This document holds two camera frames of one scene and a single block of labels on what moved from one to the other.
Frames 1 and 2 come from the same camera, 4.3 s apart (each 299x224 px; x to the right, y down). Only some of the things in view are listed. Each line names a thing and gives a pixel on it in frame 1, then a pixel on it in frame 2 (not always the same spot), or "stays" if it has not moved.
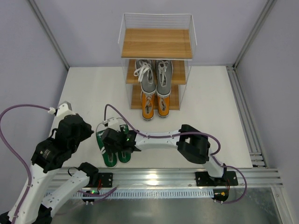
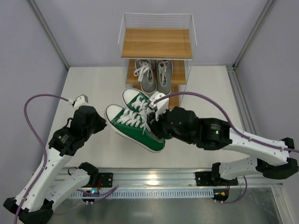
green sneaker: x=124 y=157 -> x=135 y=99
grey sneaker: x=146 y=74 stays
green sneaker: x=110 y=158 -> x=133 y=126
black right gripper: x=108 y=136 -> x=154 y=122
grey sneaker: x=164 y=71 stays
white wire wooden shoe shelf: x=153 y=36 stays
